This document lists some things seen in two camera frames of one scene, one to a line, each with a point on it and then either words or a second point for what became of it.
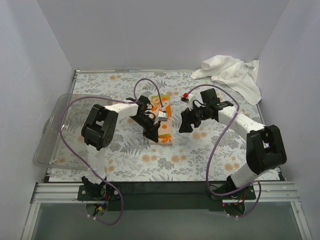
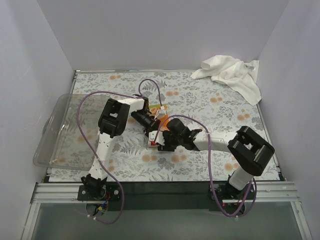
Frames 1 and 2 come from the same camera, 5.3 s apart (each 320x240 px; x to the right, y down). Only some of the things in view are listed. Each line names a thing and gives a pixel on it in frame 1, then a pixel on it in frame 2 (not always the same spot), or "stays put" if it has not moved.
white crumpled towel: [238, 77] stays put
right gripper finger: [196, 123] -> [170, 148]
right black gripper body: [189, 117] -> [165, 140]
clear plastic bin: [61, 145] stays put
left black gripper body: [151, 127] stays put
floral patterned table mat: [155, 127] stays put
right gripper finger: [188, 117] -> [160, 134]
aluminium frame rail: [57, 193] stays put
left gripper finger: [148, 133] stays put
